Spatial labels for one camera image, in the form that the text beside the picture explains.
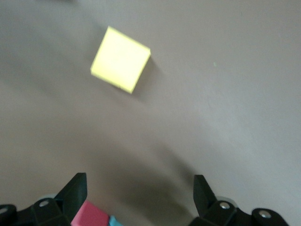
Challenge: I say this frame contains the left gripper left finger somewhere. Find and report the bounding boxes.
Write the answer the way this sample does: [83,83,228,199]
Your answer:
[17,172,88,226]

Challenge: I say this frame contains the brown paper table cover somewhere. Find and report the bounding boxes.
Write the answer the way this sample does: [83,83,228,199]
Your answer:
[0,0,301,226]

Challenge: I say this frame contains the blue foam block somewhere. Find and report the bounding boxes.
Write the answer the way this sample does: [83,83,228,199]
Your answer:
[108,215,121,226]

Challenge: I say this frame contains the yellow foam block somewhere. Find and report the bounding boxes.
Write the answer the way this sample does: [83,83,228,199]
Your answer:
[90,25,151,95]

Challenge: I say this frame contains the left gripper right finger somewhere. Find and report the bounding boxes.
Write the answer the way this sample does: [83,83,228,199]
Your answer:
[193,174,236,226]

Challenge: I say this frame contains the red foam block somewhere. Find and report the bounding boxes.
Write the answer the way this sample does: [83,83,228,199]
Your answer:
[70,200,111,226]

